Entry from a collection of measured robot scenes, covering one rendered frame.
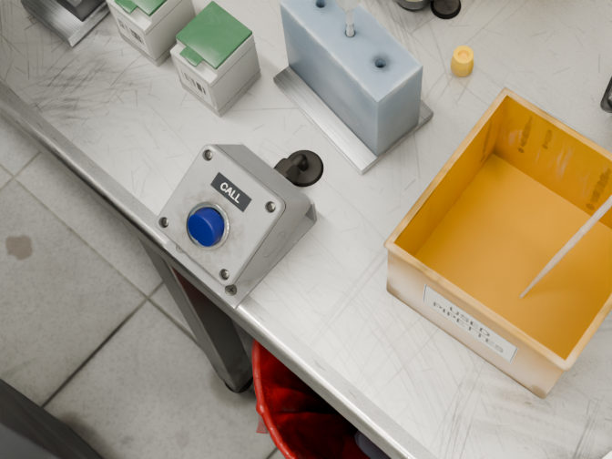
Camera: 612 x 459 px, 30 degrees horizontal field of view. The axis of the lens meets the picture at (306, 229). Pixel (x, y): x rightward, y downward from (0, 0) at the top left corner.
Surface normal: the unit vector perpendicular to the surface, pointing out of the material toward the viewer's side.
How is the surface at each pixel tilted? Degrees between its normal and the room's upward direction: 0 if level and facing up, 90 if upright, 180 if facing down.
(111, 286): 0
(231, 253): 30
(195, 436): 0
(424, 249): 0
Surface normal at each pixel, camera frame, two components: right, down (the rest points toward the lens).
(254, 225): -0.38, 0.06
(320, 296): -0.06, -0.34
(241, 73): 0.74, 0.62
